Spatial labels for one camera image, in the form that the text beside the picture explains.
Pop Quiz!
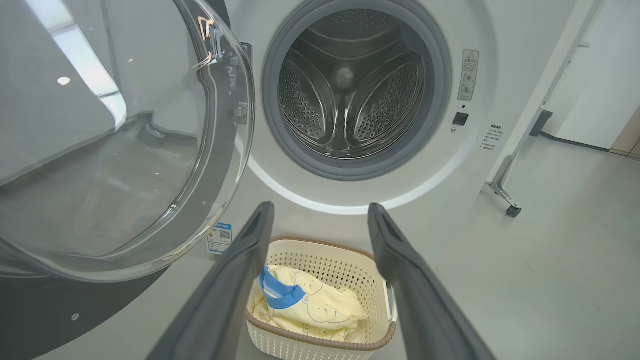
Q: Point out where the cream garment with blue collar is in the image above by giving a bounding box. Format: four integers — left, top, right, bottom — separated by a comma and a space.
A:
252, 265, 369, 343

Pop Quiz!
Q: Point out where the steel washing machine drum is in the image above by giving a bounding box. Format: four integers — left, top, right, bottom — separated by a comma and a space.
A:
277, 9, 427, 160

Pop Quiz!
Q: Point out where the grey metal stand with caster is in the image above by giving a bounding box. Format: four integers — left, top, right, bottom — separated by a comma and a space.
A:
487, 0, 606, 218

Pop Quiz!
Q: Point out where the small printed text label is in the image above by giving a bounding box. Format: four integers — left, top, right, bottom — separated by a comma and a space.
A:
480, 124, 503, 152

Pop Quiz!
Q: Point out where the blue energy label sticker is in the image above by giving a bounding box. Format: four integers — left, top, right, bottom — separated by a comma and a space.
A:
206, 222, 233, 255

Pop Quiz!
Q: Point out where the grey warning sticker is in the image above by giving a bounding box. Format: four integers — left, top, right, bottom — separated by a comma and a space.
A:
457, 49, 480, 102

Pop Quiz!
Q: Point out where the glass washing machine door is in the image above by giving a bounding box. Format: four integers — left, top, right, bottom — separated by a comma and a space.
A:
0, 0, 256, 360

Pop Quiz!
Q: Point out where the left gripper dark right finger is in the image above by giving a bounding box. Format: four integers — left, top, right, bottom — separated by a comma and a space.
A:
368, 202, 496, 360

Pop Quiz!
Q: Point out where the beige wooden panel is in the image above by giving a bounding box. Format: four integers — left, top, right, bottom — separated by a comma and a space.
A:
610, 107, 640, 161

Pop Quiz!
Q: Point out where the black floor bracket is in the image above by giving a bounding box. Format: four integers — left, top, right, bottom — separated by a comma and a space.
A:
530, 110, 554, 138

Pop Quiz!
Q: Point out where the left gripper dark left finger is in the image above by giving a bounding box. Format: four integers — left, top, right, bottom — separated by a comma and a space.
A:
147, 201, 275, 360

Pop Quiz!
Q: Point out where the white front-load washing machine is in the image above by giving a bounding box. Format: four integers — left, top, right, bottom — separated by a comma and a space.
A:
35, 0, 596, 360

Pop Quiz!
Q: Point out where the cream perforated laundry basket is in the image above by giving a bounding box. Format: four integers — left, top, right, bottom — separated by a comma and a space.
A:
245, 235, 398, 360

